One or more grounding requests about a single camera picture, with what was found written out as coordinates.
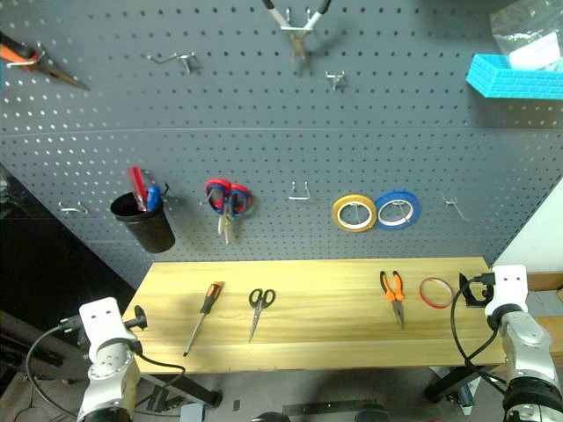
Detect black flat bar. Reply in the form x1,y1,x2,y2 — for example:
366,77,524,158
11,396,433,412
281,398,384,418

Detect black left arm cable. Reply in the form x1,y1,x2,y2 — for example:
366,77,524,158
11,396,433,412
25,316,187,421

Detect white black handled pliers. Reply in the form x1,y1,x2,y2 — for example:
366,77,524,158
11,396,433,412
261,0,333,75

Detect orange handled long-nose pliers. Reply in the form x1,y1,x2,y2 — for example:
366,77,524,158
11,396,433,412
0,32,91,92

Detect red blue handled scissors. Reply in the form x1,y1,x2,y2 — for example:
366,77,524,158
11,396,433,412
203,177,254,245

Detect black table leg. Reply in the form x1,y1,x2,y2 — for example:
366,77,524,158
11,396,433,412
423,364,486,404
143,372,223,408

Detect blue plastic bin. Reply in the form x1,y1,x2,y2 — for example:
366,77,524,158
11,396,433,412
465,53,563,102

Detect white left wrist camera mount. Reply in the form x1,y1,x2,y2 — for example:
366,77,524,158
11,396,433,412
78,296,138,358

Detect orange black needle-nose pliers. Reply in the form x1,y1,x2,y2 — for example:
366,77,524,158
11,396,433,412
378,269,406,331

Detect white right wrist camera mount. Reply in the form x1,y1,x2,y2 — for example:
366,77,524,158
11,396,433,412
485,264,529,318

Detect grey perforated pegboard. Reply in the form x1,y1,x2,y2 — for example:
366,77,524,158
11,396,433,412
0,0,563,291

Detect orange black handled screwdriver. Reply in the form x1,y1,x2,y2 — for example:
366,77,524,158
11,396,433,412
182,280,226,358

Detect black scissors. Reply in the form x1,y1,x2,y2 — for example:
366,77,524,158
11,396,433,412
246,287,278,345

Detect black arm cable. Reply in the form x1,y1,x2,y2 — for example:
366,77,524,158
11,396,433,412
25,316,187,421
450,280,511,397

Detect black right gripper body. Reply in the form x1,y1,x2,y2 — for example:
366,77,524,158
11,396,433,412
472,272,497,305

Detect metal pegboard hook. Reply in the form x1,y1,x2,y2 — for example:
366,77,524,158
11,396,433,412
442,194,471,222
287,179,311,202
146,51,197,75
58,200,90,216
325,69,347,92
279,7,318,33
5,40,48,72

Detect red handled screwdriver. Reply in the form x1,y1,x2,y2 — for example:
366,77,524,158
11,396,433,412
126,165,150,212

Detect wooden workbench top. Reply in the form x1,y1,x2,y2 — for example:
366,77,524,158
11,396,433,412
121,256,515,375

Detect thin red tape ring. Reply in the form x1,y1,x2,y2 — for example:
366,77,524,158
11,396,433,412
418,276,456,310

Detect black plastic cup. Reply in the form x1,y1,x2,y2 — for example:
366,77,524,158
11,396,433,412
109,190,177,255

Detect blue tape roll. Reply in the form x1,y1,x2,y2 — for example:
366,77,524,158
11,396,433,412
373,189,423,231

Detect yellow tape roll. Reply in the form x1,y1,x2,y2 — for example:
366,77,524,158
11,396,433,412
331,193,379,231

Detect small grey box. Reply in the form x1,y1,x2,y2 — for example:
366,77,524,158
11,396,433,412
179,403,207,422

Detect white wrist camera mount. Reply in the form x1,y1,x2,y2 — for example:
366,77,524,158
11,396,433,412
78,296,138,358
485,264,529,318

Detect clear plastic bag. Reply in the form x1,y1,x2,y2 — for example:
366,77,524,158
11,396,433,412
488,1,563,71

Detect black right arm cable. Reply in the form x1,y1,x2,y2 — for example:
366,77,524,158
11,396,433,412
450,280,511,397

